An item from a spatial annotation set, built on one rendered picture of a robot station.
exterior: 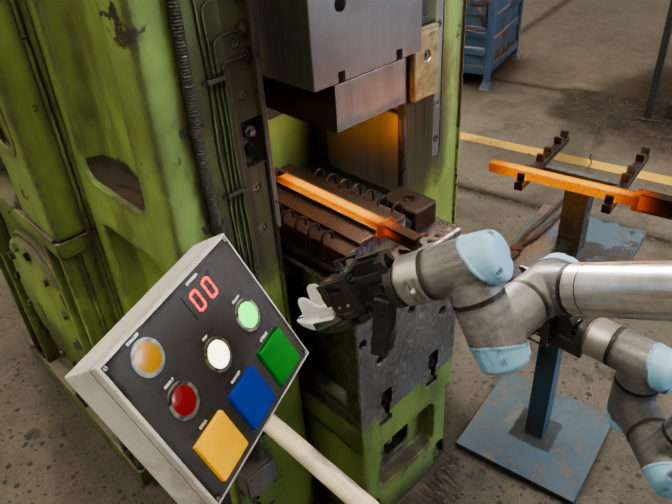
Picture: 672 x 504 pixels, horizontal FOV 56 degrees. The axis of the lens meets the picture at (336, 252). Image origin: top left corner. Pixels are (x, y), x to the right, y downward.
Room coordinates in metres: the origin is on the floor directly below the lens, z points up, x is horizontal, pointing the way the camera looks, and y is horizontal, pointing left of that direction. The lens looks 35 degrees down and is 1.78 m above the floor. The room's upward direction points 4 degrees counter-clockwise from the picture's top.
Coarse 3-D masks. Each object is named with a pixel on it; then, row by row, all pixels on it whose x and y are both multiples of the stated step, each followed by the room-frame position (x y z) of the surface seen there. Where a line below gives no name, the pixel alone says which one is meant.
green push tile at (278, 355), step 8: (272, 336) 0.82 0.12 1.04; (280, 336) 0.84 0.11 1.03; (264, 344) 0.81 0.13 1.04; (272, 344) 0.81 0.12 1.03; (280, 344) 0.82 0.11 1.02; (288, 344) 0.84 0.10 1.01; (264, 352) 0.79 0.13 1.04; (272, 352) 0.80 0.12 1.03; (280, 352) 0.81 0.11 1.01; (288, 352) 0.82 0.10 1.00; (296, 352) 0.83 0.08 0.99; (264, 360) 0.78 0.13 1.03; (272, 360) 0.79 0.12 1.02; (280, 360) 0.80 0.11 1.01; (288, 360) 0.81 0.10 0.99; (296, 360) 0.82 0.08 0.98; (272, 368) 0.78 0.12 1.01; (280, 368) 0.79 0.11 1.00; (288, 368) 0.80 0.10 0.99; (272, 376) 0.77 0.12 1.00; (280, 376) 0.78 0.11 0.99; (288, 376) 0.79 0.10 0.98; (280, 384) 0.77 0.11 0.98
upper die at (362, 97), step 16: (400, 64) 1.26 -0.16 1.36; (272, 80) 1.28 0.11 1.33; (352, 80) 1.17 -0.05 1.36; (368, 80) 1.20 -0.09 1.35; (384, 80) 1.23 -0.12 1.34; (400, 80) 1.26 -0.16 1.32; (272, 96) 1.28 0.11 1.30; (288, 96) 1.24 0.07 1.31; (304, 96) 1.20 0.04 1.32; (320, 96) 1.17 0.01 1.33; (336, 96) 1.14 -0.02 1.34; (352, 96) 1.17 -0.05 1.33; (368, 96) 1.20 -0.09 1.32; (384, 96) 1.23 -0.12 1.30; (400, 96) 1.26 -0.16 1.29; (288, 112) 1.25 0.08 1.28; (304, 112) 1.21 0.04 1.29; (320, 112) 1.17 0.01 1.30; (336, 112) 1.14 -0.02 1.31; (352, 112) 1.17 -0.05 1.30; (368, 112) 1.20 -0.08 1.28; (336, 128) 1.14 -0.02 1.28
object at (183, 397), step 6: (180, 390) 0.65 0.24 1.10; (186, 390) 0.66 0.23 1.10; (192, 390) 0.66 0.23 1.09; (174, 396) 0.64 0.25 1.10; (180, 396) 0.64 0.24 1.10; (186, 396) 0.65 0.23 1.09; (192, 396) 0.66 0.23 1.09; (174, 402) 0.63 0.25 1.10; (180, 402) 0.64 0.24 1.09; (186, 402) 0.64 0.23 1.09; (192, 402) 0.65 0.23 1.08; (174, 408) 0.63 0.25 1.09; (180, 408) 0.63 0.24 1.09; (186, 408) 0.64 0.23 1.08; (192, 408) 0.64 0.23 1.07; (180, 414) 0.63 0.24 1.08; (186, 414) 0.63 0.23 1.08
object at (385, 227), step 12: (288, 180) 1.45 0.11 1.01; (300, 180) 1.45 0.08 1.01; (312, 192) 1.38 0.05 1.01; (324, 192) 1.38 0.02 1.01; (336, 204) 1.31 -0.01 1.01; (348, 204) 1.31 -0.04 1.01; (360, 216) 1.25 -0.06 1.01; (372, 216) 1.25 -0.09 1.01; (384, 228) 1.20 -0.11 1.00; (396, 228) 1.18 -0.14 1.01; (408, 228) 1.18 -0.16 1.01; (396, 240) 1.17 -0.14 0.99; (408, 240) 1.16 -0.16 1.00
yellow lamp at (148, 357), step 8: (144, 344) 0.67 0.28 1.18; (152, 344) 0.68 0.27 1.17; (136, 352) 0.66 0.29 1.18; (144, 352) 0.66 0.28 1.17; (152, 352) 0.67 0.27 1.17; (160, 352) 0.68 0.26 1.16; (136, 360) 0.65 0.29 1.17; (144, 360) 0.65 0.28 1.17; (152, 360) 0.66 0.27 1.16; (160, 360) 0.67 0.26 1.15; (144, 368) 0.65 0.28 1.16; (152, 368) 0.65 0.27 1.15
